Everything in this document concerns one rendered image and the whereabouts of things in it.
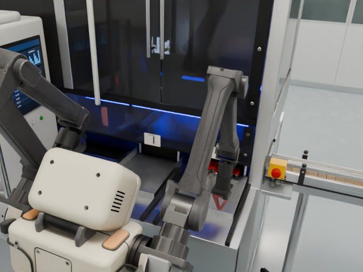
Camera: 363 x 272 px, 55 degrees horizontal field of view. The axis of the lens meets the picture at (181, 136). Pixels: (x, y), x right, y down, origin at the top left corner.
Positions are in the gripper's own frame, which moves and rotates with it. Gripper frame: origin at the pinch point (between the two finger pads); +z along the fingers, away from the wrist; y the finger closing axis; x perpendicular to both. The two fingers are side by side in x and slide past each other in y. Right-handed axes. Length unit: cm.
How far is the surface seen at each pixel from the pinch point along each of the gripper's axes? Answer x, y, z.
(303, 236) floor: -42, 123, 73
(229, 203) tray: -2.1, 10.4, 2.2
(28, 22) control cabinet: 91, 0, -62
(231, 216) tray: -5.2, -0.6, 1.7
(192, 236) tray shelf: 5.9, -13.8, 6.5
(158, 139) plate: 38.1, 22.8, -14.5
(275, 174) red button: -17.9, 20.0, -11.1
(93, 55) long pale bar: 66, 10, -51
